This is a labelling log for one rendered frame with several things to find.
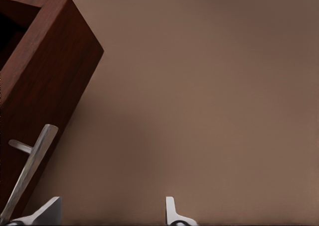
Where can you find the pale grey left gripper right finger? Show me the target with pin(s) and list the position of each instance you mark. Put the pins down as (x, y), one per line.
(172, 214)

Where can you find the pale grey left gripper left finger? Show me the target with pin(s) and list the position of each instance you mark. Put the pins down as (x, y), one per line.
(45, 214)

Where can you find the dark red wooden drawer box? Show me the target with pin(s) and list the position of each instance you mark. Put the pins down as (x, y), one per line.
(49, 81)

